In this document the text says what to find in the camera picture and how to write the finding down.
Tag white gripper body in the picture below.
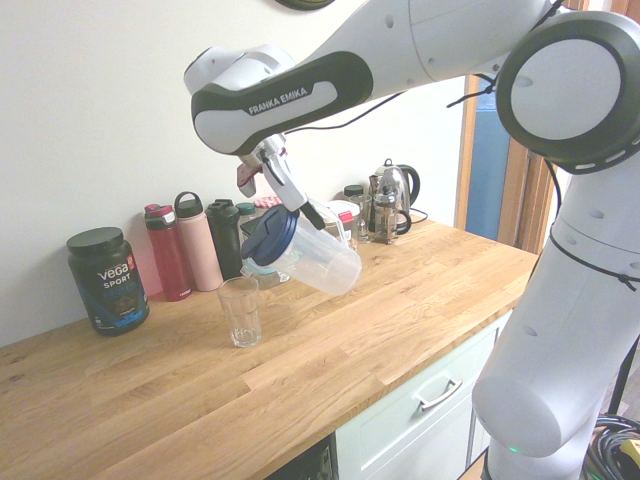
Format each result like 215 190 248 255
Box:
257 133 308 213

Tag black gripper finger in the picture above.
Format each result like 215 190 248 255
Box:
299 199 327 232

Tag clear pitcher with blue lid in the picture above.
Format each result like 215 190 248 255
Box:
239 202 364 297

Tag pink water bottle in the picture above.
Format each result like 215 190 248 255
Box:
173 190 225 293

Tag red water bottle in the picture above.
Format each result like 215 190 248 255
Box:
143 202 193 303

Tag clear container with white lid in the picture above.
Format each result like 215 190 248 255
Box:
322 199 362 252

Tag tall glass jar dark lid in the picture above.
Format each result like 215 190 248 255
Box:
342 184 374 245

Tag glass jar with green lid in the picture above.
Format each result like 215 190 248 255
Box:
234 201 260 236

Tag glass container with teal lid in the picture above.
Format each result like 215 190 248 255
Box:
247 262 292 290

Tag glass French press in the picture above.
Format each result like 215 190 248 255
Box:
368 174 414 246

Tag black shaker bottle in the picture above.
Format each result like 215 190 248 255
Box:
205 198 244 281

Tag steel electric kettle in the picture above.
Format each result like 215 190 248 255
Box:
374 158 422 222

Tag clear faceted drinking glass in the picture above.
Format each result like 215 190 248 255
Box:
217 276 262 349

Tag blue door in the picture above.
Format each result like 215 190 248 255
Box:
468 92 512 239

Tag black Vega protein tub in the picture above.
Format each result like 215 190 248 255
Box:
66 226 151 337

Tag pale green cabinet drawer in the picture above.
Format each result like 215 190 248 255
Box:
333 308 515 480

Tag black built-in appliance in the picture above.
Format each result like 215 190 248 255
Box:
277 432 339 480

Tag black stand pole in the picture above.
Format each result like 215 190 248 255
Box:
606 339 640 417

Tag yellow box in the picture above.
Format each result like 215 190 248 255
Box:
615 438 640 480

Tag red and white wrist camera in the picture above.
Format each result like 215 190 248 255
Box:
235 153 265 199

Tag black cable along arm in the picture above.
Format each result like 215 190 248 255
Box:
284 0 639 293

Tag black round wall object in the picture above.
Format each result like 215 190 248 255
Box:
272 0 335 12

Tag wooden door frame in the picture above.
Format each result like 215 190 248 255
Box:
453 73 557 257

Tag silver drawer handle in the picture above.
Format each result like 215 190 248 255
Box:
412 377 464 413

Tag coiled black cables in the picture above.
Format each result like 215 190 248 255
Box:
585 413 640 480

